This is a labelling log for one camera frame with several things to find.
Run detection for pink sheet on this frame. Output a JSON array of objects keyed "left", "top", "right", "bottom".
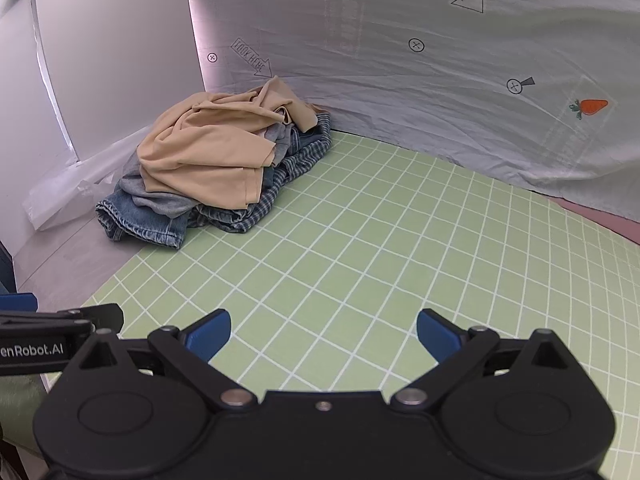
[{"left": 547, "top": 195, "right": 640, "bottom": 247}]

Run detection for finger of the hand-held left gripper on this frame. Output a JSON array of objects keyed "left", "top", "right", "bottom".
[{"left": 0, "top": 293, "right": 125, "bottom": 335}]

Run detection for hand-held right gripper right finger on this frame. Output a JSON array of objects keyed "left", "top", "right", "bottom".
[{"left": 391, "top": 309, "right": 576, "bottom": 413}]

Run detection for blue denim jeans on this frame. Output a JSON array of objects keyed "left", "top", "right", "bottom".
[{"left": 95, "top": 160, "right": 251, "bottom": 250}]

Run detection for green grid mat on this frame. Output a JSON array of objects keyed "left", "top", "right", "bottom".
[{"left": 80, "top": 130, "right": 640, "bottom": 480}]

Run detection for beige long-sleeve shirt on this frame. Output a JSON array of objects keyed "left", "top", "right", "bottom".
[{"left": 136, "top": 76, "right": 318, "bottom": 208}]

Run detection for white plastic sheet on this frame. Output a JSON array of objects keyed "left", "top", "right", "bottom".
[{"left": 27, "top": 125, "right": 156, "bottom": 231}]

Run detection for olive green clothing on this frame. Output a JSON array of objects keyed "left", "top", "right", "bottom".
[{"left": 0, "top": 374, "right": 52, "bottom": 461}]

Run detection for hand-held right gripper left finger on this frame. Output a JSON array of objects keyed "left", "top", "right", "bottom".
[{"left": 75, "top": 309, "right": 260, "bottom": 413}]

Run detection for grey carrot-print sheet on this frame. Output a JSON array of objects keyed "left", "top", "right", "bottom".
[{"left": 182, "top": 0, "right": 640, "bottom": 221}]

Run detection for pile of unfolded clothes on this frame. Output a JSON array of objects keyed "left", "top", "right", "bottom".
[{"left": 187, "top": 112, "right": 333, "bottom": 233}]

